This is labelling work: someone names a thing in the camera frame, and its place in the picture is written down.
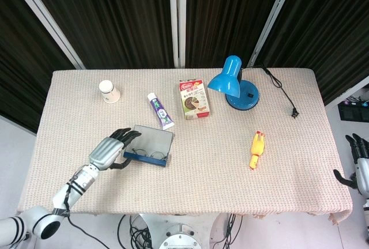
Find white metal beam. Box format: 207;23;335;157
324;75;369;108

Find thin black round glasses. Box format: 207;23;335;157
131;148;168;162

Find beige textured tablecloth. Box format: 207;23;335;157
16;68;353;227

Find blue desk lamp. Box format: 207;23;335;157
207;55;260;112

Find black pleated curtain panel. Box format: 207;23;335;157
184;0;287;69
253;0;369;106
0;0;76;134
22;0;176;70

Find white partition post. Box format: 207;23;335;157
4;0;86;70
247;0;299;68
168;0;186;69

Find red green snack box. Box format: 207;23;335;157
178;78;211;120

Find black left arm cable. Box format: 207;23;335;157
62;173;112;249

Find yellow rubber chicken toy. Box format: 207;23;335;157
248;130;266;171

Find black floor cable bundle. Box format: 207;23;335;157
209;213;244;249
116;214;153;249

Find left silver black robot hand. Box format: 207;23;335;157
88;127;142;172

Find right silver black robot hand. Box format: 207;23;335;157
333;133;369;198

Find black lamp power cable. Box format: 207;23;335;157
242;64;300;119

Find black electronic device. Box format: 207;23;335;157
337;100;369;123

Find purple white toothpaste tube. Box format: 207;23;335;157
147;92;175;131

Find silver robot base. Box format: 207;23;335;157
138;213;228;249

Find white paper cup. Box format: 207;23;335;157
99;80;121;104

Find blue glasses case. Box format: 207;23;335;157
123;124;176;168

